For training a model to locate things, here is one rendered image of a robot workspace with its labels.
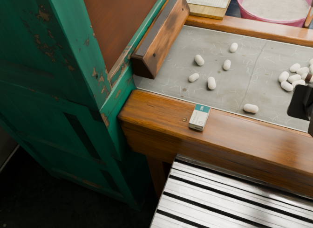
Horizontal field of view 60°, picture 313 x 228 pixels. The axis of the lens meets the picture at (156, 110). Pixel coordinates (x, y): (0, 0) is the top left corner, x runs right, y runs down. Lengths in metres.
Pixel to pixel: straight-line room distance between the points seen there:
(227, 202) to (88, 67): 0.43
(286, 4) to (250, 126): 0.54
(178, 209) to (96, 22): 0.44
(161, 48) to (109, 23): 0.19
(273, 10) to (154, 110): 0.57
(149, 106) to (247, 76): 0.29
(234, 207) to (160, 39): 0.45
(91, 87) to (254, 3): 0.70
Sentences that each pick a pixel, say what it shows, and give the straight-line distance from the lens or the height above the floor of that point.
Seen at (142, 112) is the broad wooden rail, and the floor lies 0.76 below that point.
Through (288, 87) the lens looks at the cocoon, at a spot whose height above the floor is 0.76.
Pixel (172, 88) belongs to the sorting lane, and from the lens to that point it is 0.76.
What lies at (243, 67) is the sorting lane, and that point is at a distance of 0.82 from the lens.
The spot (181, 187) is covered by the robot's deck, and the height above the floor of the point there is 0.67.
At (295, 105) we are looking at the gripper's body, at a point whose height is 0.87.
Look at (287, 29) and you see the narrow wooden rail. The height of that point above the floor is 0.76.
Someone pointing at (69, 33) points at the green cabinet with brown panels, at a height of 1.05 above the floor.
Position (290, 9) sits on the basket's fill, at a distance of 1.07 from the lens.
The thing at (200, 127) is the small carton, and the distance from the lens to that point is 0.64.
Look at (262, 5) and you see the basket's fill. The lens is 1.07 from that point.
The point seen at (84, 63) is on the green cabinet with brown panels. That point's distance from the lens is 0.52.
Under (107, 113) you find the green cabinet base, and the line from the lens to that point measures 0.65.
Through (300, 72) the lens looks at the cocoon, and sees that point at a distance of 0.83.
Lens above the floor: 1.32
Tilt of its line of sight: 54 degrees down
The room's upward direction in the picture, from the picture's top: 9 degrees counter-clockwise
